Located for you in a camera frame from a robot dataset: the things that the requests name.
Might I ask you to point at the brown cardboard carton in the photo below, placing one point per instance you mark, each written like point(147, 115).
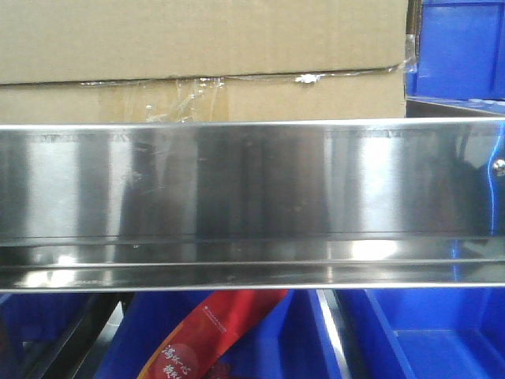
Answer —
point(199, 61)

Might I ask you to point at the blue bin lower centre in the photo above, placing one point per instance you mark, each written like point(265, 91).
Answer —
point(292, 341)

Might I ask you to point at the blue bin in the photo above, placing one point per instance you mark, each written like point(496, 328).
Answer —
point(31, 323)
point(428, 332)
point(460, 51)
point(292, 341)

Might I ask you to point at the red snack package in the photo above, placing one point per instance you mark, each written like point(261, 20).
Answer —
point(209, 331)

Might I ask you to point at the blue bin lower right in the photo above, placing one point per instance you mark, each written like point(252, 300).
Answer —
point(428, 332)

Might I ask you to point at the blue bin upper right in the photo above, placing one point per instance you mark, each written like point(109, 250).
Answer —
point(460, 51)

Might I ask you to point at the blue bin lower left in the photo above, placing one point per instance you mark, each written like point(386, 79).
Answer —
point(31, 323)

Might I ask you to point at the stainless steel shelf front rail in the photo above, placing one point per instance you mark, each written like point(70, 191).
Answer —
point(407, 202)

